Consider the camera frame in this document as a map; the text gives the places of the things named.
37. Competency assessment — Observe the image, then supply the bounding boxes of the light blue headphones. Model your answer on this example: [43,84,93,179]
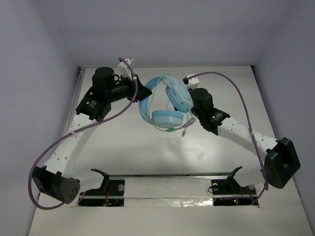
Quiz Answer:
[139,74,194,132]

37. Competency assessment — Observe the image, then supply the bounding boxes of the green headphone cable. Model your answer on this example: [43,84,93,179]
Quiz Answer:
[147,73,197,137]

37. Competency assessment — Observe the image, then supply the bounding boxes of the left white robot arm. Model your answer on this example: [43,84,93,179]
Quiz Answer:
[28,67,151,210]

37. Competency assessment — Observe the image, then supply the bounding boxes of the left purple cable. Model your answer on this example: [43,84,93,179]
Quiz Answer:
[28,57,139,210]

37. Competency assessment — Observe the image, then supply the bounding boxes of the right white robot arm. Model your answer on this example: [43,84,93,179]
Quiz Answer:
[170,88,301,193]

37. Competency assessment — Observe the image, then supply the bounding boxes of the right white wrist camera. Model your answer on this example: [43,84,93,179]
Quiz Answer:
[183,74,199,89]

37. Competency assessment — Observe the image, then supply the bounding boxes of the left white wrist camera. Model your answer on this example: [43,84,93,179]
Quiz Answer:
[117,58,135,78]

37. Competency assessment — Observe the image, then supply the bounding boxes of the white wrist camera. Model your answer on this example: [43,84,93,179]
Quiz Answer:
[117,58,135,78]
[183,74,199,89]

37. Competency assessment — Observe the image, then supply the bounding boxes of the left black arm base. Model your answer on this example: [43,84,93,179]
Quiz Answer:
[77,169,125,207]

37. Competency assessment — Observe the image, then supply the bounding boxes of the silver taped mounting rail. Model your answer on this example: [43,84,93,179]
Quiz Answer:
[111,175,227,207]

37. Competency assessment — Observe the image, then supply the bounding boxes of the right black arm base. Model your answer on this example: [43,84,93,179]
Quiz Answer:
[207,167,258,207]

